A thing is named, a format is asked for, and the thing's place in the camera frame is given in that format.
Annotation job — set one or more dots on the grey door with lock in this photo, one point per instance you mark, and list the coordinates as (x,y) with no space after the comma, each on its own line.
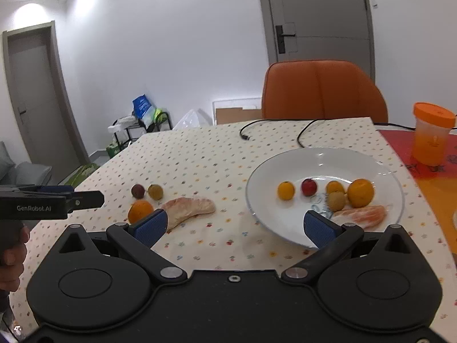
(321,3)

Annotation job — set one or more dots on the green yellow round fruit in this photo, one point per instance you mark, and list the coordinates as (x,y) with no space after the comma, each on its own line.
(155,192)

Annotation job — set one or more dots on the large green printed bag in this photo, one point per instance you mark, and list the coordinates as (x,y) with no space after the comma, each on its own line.
(84,172)

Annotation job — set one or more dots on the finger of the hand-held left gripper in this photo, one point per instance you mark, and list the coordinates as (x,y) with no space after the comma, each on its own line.
(53,188)
(89,199)

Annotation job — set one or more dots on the white flat box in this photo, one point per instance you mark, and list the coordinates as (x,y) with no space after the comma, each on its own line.
(119,128)

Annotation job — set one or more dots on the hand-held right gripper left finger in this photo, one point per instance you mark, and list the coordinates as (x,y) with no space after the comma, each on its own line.
(151,227)

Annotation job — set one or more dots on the brown yellow round fruit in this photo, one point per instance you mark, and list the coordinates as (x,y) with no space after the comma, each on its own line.
(336,202)

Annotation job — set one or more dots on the grey sofa cushion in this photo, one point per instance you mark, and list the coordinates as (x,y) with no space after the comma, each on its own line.
(34,173)
(5,160)

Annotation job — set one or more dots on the red orange table mat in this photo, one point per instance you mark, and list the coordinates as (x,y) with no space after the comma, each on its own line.
(403,146)

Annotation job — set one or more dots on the pale pomelo segment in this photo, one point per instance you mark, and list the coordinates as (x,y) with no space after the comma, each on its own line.
(189,209)

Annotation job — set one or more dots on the grey sofa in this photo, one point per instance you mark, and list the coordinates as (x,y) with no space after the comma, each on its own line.
(32,175)

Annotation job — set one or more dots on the white framed board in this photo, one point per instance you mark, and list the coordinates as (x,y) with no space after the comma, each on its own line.
(235,102)

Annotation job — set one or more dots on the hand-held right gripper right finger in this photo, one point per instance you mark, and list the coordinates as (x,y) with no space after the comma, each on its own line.
(319,228)

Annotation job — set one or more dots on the small green bag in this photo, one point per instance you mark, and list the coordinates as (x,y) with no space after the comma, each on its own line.
(114,149)

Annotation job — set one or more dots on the brown cardboard sheet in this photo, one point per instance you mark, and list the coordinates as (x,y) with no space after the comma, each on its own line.
(237,116)

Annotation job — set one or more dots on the small red round fruit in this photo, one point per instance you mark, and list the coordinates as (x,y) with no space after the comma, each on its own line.
(309,187)

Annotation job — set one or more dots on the plastic cup with orange lid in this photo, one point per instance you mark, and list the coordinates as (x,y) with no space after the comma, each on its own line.
(432,139)

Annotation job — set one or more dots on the grey brown plain door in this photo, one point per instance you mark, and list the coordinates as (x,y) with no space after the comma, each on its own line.
(35,96)

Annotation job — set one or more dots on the pink pomelo segment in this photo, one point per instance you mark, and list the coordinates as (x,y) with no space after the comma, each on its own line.
(360,216)

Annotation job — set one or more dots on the white plate with blue rim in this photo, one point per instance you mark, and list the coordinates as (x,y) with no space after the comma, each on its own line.
(271,200)

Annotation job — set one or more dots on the large orange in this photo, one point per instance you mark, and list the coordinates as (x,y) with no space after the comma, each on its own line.
(360,193)
(139,210)

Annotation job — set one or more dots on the orange leather chair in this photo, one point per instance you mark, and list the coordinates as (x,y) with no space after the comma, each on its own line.
(321,89)

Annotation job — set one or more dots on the blue white bag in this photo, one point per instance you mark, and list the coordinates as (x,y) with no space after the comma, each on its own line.
(142,107)

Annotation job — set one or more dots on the white plastic bag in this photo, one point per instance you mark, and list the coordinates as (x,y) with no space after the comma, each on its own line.
(187,119)

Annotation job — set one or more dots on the person's left hand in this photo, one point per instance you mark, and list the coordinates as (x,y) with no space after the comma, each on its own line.
(12,268)

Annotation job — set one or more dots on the yellow green bag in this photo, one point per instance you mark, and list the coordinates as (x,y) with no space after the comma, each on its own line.
(159,115)

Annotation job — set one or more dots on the small orange kumquat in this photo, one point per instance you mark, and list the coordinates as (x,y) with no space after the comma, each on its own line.
(286,190)
(335,186)

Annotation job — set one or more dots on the dark purple round fruit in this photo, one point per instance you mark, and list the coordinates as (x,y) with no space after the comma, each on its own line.
(137,191)

